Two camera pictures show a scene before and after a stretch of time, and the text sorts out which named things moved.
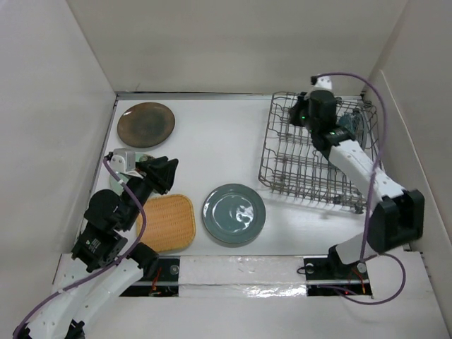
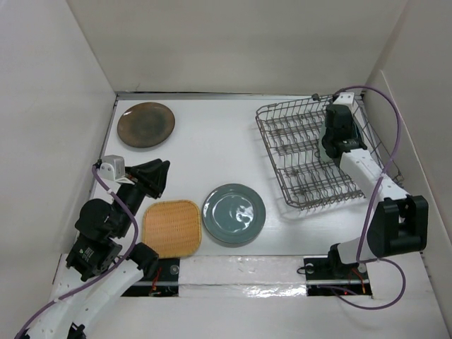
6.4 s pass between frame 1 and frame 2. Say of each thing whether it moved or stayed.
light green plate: moved
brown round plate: stayed
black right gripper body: moved
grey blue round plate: stayed
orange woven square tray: moved
